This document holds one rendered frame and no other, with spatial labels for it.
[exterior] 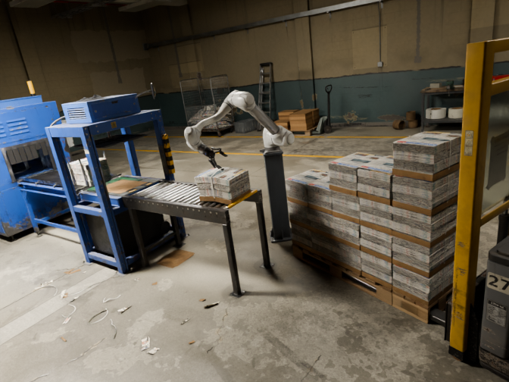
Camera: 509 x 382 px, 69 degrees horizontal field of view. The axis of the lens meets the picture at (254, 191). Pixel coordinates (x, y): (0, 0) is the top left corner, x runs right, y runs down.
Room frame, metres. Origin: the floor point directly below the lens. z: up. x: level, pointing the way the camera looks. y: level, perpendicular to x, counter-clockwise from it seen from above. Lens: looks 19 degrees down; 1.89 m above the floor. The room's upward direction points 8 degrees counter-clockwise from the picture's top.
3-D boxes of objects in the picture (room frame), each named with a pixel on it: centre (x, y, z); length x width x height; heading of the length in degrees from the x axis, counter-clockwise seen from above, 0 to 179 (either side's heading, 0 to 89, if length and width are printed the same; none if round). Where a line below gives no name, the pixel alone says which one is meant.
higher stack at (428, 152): (2.34, -1.17, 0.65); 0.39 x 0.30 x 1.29; 123
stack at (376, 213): (2.95, -0.78, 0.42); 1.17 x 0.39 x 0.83; 33
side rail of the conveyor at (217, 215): (3.18, 0.79, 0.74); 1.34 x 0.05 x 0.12; 54
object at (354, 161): (2.83, -0.85, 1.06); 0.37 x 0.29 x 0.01; 123
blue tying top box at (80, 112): (3.99, 1.46, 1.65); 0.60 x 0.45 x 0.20; 144
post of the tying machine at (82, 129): (3.46, 1.47, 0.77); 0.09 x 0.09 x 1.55; 54
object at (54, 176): (4.66, 2.37, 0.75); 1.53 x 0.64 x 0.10; 54
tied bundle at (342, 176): (2.84, -0.85, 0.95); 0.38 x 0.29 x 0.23; 123
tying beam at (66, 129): (3.99, 1.46, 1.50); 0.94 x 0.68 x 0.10; 144
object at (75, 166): (4.32, 1.92, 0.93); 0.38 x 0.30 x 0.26; 54
